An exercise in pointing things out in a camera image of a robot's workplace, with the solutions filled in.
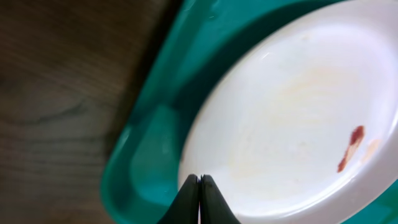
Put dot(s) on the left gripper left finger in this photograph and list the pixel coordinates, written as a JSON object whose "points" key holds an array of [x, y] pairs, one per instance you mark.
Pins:
{"points": [[185, 206]]}

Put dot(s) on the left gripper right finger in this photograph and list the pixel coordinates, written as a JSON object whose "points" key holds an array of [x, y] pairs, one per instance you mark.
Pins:
{"points": [[213, 206]]}

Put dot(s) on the white plate pink rim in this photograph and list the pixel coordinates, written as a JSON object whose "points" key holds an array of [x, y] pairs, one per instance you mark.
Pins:
{"points": [[303, 129]]}

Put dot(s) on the teal plastic tray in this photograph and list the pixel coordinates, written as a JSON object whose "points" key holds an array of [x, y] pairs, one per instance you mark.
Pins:
{"points": [[208, 38]]}

